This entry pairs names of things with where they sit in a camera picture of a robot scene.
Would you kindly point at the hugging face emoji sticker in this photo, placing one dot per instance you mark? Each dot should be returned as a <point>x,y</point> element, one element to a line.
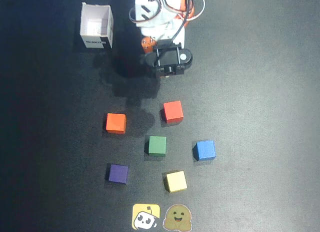
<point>177,217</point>

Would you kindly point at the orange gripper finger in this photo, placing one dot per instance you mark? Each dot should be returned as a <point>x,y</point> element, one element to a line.
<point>149,44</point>

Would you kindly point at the blue wooden cube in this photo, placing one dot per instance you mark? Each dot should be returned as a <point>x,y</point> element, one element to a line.
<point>205,149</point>

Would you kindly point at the purple wooden cube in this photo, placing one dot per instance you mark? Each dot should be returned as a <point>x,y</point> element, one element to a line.
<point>118,173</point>

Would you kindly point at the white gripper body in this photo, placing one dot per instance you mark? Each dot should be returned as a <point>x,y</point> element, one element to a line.
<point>167,57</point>

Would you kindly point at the orange wooden cube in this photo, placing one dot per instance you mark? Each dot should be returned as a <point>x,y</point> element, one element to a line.
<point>115,122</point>

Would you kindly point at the yellow wooden cube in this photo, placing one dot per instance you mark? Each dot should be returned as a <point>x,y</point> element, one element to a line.
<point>176,180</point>

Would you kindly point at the red wooden cube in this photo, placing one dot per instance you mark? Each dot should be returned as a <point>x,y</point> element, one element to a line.
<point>173,110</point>

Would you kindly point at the white and orange robot arm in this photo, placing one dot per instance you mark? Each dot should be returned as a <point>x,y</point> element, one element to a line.
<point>166,15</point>

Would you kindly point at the white open cardboard box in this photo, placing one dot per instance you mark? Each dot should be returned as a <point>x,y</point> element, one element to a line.
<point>96,26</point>

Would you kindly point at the yellow robot logo sticker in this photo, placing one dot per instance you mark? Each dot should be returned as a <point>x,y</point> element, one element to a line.
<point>145,216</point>

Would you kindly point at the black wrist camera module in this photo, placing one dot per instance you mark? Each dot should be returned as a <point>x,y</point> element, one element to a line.
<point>170,57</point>

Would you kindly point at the green wooden cube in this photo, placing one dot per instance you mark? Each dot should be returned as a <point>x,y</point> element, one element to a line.
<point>157,144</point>

